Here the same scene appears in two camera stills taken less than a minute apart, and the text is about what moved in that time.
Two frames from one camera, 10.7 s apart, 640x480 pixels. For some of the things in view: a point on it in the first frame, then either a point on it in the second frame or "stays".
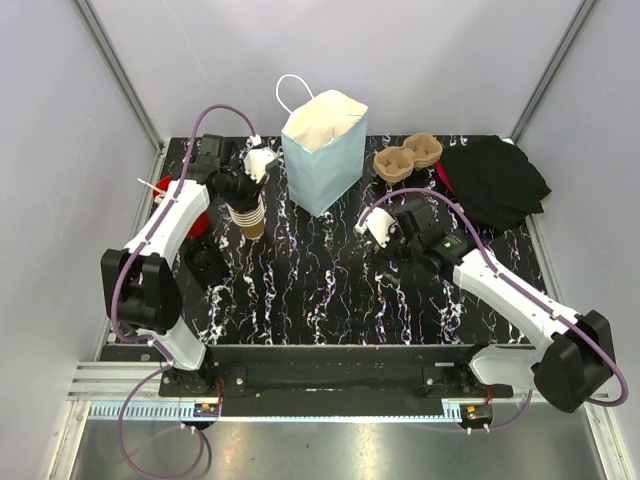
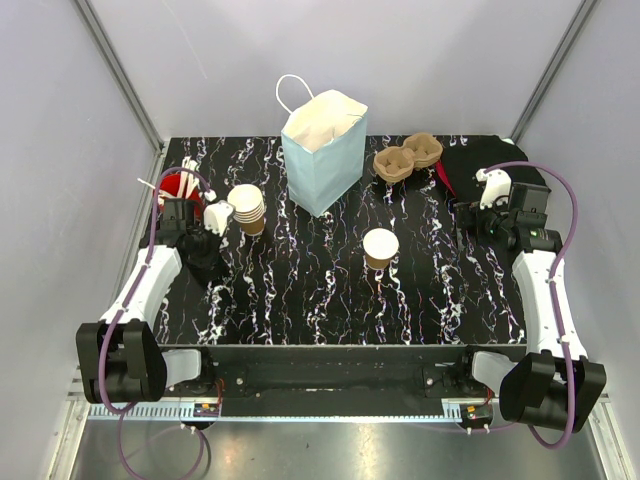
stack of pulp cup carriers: x=395 y=165 stays
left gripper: x=250 y=201 → x=216 y=243
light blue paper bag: x=323 y=139 stays
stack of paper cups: x=252 y=225 stays
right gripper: x=392 y=237 → x=469 y=214
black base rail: x=332 y=381 stays
